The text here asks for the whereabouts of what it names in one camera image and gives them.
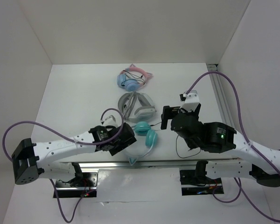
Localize pink blue cat-ear headphones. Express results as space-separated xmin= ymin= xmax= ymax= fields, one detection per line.
xmin=117 ymin=64 xmax=153 ymax=91

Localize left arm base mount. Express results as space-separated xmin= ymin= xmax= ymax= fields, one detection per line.
xmin=55 ymin=162 xmax=98 ymax=198

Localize teal cat-ear headphones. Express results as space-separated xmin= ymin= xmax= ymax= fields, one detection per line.
xmin=124 ymin=121 xmax=158 ymax=166

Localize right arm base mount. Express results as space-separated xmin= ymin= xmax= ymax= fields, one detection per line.
xmin=180 ymin=161 xmax=224 ymax=196

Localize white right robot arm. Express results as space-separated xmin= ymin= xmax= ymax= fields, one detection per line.
xmin=161 ymin=105 xmax=280 ymax=187

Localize aluminium side rail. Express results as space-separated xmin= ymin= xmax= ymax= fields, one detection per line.
xmin=209 ymin=73 xmax=236 ymax=129

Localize thin black headphone cable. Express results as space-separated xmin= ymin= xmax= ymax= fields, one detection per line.
xmin=150 ymin=121 xmax=202 ymax=159

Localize aluminium front rail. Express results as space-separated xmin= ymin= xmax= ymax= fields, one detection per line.
xmin=60 ymin=158 xmax=241 ymax=170

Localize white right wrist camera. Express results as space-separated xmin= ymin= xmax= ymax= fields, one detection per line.
xmin=179 ymin=90 xmax=200 ymax=112

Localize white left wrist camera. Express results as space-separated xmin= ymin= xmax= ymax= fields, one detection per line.
xmin=101 ymin=115 xmax=118 ymax=128

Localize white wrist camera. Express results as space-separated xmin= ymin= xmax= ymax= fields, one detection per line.
xmin=179 ymin=90 xmax=200 ymax=112
xmin=101 ymin=115 xmax=118 ymax=128

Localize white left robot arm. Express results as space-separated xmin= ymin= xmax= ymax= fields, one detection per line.
xmin=12 ymin=123 xmax=136 ymax=186

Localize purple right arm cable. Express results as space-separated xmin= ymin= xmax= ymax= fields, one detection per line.
xmin=186 ymin=71 xmax=280 ymax=224

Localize white grey headphones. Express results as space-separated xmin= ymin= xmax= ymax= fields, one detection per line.
xmin=118 ymin=91 xmax=156 ymax=123

